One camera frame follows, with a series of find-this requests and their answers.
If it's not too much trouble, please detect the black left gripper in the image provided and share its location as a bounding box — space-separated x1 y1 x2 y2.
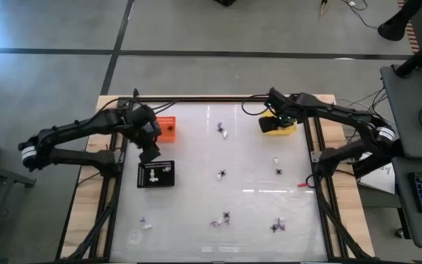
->
128 106 163 164

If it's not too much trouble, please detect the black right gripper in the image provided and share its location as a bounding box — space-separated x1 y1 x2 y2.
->
258 89 298 133

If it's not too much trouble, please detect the orange plastic basket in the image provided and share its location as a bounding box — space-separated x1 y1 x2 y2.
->
155 116 177 143

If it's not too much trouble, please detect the yellow plastic basket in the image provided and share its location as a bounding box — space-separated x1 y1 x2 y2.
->
262 111 298 136

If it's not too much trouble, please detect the black plastic basket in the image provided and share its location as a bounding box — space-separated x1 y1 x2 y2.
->
136 160 176 188

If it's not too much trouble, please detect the clear round plastic disc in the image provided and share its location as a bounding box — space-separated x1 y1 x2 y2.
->
127 229 144 246

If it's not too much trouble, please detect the white paper sheet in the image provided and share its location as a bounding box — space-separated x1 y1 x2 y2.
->
357 164 396 195

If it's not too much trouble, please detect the grey metal stand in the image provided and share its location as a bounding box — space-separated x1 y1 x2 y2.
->
0 159 37 257

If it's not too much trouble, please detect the grey desk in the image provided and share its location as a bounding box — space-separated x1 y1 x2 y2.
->
392 156 422 250
380 64 422 159

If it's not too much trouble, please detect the black stand leg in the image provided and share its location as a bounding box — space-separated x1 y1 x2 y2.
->
377 0 422 42
393 28 422 78

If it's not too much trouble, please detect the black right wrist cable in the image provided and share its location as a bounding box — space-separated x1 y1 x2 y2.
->
241 94 270 117

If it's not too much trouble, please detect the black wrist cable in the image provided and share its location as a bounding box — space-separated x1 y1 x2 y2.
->
241 94 270 117
100 97 179 114

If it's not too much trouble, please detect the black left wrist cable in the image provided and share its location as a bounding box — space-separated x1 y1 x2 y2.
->
100 97 179 114

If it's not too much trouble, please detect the black aluminium table frame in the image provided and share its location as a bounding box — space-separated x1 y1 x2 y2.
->
55 95 377 264

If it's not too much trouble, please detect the black cable tangle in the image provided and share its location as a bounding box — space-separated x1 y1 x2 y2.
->
335 87 397 124

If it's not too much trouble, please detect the black floor cable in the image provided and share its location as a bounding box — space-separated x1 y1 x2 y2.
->
341 0 380 31

